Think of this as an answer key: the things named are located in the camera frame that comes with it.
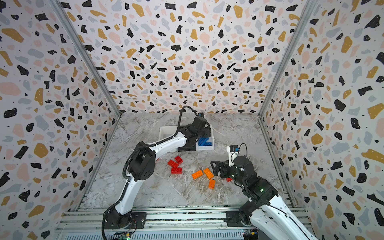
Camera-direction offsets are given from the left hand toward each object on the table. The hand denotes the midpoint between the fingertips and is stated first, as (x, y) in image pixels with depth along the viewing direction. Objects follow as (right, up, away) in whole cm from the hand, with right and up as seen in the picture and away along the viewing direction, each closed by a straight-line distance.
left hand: (212, 127), depth 93 cm
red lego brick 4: (+9, -30, -7) cm, 32 cm away
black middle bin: (-12, -3, -19) cm, 23 cm away
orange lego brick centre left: (-9, -29, -3) cm, 30 cm away
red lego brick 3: (-22, -27, -3) cm, 35 cm away
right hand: (+1, -16, -22) cm, 27 cm away
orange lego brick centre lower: (-1, -33, -8) cm, 34 cm away
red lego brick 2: (-25, -23, -1) cm, 34 cm away
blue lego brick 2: (-6, -8, +7) cm, 13 cm away
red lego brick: (-21, -21, +1) cm, 30 cm away
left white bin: (-33, -4, +14) cm, 36 cm away
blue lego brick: (-5, -11, +7) cm, 14 cm away
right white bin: (0, -9, +13) cm, 15 cm away
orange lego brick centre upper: (-2, -28, -4) cm, 28 cm away
